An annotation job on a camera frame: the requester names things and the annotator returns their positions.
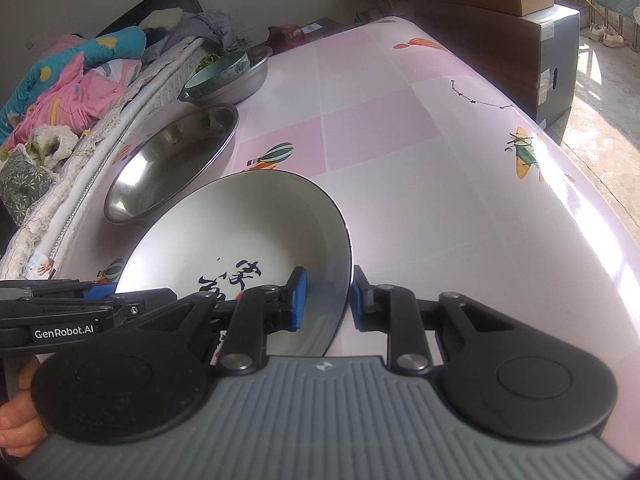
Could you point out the white fluffy towel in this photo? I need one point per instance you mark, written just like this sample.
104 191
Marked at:
49 145

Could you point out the floral grey pillow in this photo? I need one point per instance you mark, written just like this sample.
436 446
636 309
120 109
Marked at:
23 183

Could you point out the grey crumpled clothes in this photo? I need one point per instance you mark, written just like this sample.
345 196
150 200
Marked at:
167 27

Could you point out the red onion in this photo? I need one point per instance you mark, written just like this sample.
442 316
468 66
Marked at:
286 37

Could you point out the white quilted mattress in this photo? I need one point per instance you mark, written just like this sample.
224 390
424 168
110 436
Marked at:
51 223

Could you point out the person's left hand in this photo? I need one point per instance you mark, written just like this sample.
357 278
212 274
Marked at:
21 427

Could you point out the deep steel basin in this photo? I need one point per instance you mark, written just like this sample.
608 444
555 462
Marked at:
243 87

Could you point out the green ceramic bowl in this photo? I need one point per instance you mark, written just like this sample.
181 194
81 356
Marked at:
216 74

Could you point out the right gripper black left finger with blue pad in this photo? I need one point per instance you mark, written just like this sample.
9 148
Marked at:
232 334

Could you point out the dark printed appliance box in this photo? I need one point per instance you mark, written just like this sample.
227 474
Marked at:
319 29

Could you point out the pink and teal blanket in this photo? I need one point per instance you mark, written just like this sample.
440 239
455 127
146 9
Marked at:
74 87

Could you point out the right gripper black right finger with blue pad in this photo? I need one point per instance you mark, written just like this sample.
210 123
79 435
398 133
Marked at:
405 319

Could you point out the large brown cardboard box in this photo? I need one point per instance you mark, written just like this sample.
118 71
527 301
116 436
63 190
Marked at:
532 59

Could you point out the white ceramic plate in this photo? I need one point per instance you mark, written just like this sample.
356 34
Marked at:
249 229

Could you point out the green leafy cabbage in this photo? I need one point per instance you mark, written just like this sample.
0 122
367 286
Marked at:
206 61

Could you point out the large steel bowl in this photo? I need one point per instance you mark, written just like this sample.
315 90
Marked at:
173 157

